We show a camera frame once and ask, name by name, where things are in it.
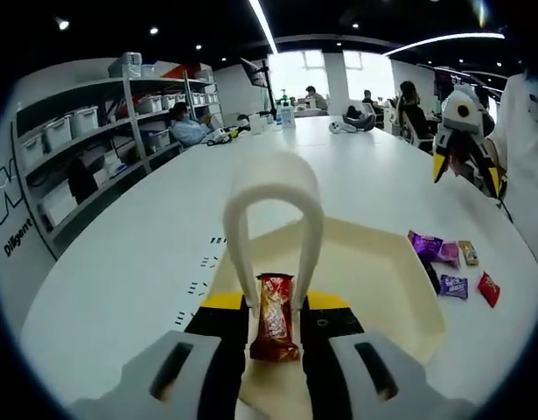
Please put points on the white table socket plate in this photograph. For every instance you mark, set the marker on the white table socket plate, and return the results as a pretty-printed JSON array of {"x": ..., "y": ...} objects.
[{"x": 203, "y": 280}]

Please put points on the ceiling light strip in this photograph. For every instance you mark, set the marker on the ceiling light strip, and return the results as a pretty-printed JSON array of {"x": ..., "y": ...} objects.
[
  {"x": 262, "y": 24},
  {"x": 443, "y": 42}
]

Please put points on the black bag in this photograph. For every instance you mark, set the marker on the black bag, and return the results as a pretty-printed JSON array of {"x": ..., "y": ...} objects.
[{"x": 82, "y": 179}]

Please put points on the small purple food candy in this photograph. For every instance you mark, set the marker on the small purple food candy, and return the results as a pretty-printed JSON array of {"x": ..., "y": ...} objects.
[{"x": 453, "y": 286}]

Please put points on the grey metal shelf rack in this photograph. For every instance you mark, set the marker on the grey metal shelf rack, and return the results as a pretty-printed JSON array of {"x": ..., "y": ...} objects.
[{"x": 133, "y": 118}]

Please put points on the white pump bottle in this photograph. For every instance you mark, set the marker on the white pump bottle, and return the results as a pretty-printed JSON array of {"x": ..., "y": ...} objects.
[{"x": 288, "y": 116}]

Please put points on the red food candy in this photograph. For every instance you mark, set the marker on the red food candy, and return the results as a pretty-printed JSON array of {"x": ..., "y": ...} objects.
[{"x": 488, "y": 289}]

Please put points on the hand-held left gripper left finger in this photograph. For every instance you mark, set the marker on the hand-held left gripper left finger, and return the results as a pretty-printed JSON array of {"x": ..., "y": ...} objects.
[{"x": 216, "y": 350}]

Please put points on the white round device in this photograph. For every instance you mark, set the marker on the white round device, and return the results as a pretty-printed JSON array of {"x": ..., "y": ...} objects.
[{"x": 338, "y": 128}]

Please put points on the cream food container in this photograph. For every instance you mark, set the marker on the cream food container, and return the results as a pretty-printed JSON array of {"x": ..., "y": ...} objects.
[{"x": 373, "y": 289}]

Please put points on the gold food candy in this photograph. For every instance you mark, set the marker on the gold food candy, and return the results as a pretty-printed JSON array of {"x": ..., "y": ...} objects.
[{"x": 468, "y": 254}]

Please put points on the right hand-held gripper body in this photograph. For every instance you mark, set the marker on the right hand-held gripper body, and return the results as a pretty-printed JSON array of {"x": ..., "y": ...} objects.
[{"x": 463, "y": 111}]

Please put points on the dark grey pouch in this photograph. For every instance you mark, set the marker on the dark grey pouch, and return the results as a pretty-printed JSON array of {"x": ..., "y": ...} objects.
[{"x": 362, "y": 123}]

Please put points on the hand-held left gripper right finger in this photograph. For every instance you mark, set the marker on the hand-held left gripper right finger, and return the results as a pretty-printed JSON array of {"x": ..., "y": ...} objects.
[{"x": 325, "y": 350}]

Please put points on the large purple food packet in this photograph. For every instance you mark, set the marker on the large purple food packet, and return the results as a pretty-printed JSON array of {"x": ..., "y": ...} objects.
[{"x": 430, "y": 247}]

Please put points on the white food tongs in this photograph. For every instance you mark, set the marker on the white food tongs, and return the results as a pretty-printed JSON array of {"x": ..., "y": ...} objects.
[{"x": 277, "y": 175}]

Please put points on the group of white storage boxes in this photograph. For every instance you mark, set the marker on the group of white storage boxes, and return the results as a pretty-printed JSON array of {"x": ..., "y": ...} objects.
[{"x": 82, "y": 120}]

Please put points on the person in white shirt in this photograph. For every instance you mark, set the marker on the person in white shirt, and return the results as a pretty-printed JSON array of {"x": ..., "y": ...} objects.
[{"x": 522, "y": 153}]

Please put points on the white cup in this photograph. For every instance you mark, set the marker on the white cup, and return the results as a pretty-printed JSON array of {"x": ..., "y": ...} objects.
[{"x": 257, "y": 126}]

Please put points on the orange brown food bar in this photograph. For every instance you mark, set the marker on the orange brown food bar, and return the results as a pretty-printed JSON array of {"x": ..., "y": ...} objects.
[{"x": 275, "y": 315}]

